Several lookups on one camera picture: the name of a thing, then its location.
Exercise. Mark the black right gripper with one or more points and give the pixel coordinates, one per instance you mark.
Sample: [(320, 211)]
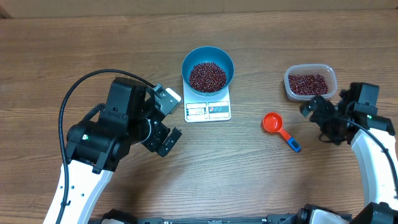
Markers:
[(323, 106)]

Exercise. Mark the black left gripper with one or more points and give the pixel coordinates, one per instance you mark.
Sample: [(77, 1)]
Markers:
[(155, 144)]

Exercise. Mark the orange scoop with blue handle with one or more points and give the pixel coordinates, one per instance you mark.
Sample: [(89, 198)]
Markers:
[(273, 123)]

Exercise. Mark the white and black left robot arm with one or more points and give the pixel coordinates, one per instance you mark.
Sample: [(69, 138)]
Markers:
[(132, 114)]

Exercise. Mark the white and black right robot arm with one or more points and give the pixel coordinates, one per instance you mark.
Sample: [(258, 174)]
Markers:
[(372, 139)]

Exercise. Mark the white digital kitchen scale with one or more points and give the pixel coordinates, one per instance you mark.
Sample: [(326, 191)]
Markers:
[(200, 108)]

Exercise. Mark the red beans in bowl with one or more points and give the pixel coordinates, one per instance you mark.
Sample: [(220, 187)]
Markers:
[(207, 77)]

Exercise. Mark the blue bowl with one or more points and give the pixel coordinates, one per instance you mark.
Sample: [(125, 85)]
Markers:
[(208, 54)]

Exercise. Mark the red beans in container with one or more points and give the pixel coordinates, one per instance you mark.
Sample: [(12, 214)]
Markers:
[(313, 84)]

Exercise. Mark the clear plastic container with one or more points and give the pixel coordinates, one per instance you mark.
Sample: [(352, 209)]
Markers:
[(308, 69)]

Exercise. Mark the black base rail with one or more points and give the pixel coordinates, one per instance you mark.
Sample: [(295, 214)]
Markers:
[(117, 216)]

